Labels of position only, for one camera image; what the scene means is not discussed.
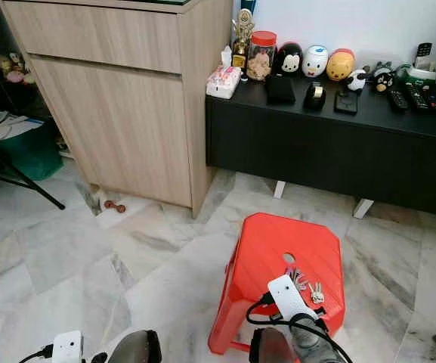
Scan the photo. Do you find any small plush toys cluster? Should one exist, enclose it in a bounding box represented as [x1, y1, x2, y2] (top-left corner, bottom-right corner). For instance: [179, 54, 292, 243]
[0, 51, 34, 85]

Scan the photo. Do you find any green plastic bin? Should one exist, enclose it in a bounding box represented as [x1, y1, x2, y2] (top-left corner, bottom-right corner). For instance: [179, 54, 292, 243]
[0, 125, 64, 182]

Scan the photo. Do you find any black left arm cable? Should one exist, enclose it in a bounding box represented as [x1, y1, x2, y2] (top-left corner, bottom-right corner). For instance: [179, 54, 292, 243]
[19, 345, 57, 363]

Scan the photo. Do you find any black low console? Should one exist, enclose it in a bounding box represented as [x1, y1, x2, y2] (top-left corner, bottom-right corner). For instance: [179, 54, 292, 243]
[205, 73, 436, 220]

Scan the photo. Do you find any light wood cabinet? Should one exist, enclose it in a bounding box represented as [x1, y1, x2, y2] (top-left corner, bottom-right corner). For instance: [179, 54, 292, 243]
[0, 0, 233, 219]

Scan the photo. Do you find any black rounded gadget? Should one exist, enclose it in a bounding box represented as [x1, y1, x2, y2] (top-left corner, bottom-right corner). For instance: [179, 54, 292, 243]
[304, 81, 328, 112]

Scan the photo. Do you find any white paper stack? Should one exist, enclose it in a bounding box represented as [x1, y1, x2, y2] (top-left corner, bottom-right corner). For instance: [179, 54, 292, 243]
[0, 111, 45, 142]

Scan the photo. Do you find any pink white tissue pack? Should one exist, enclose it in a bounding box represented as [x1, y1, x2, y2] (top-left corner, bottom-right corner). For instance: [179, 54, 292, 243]
[206, 65, 243, 101]

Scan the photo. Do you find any yellow bear plush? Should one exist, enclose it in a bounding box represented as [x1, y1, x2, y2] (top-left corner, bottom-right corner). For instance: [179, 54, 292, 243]
[326, 48, 356, 82]

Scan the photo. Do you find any small brown dumbbell toy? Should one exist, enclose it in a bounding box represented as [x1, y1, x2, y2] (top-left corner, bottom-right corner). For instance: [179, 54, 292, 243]
[103, 200, 127, 215]

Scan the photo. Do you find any gold trophy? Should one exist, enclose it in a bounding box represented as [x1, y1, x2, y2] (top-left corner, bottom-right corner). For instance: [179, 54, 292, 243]
[232, 9, 255, 70]

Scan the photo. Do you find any small black flat case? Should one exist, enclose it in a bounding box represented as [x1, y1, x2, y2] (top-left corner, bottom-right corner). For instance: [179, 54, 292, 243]
[334, 90, 360, 116]

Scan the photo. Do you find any black mouse plush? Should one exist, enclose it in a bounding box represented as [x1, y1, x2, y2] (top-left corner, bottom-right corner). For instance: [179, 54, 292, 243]
[370, 62, 395, 94]

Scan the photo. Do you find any small panda plush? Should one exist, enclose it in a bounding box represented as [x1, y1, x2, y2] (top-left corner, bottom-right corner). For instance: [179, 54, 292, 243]
[347, 67, 372, 92]

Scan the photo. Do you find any red-lidded clear jar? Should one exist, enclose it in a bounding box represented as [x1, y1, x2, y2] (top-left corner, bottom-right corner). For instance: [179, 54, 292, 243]
[247, 31, 278, 82]

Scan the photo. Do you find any red plastic stool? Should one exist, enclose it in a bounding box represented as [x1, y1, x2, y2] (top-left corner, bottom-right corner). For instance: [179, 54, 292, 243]
[208, 212, 347, 355]

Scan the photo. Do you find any white round plush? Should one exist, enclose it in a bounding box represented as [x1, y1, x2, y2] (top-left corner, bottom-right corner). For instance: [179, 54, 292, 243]
[301, 45, 330, 79]

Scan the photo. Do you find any silver key bunch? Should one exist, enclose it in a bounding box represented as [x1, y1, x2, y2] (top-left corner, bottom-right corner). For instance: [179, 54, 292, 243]
[287, 266, 326, 306]

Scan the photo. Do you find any black wallet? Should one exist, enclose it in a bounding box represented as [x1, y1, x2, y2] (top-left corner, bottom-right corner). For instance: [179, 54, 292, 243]
[266, 74, 298, 106]

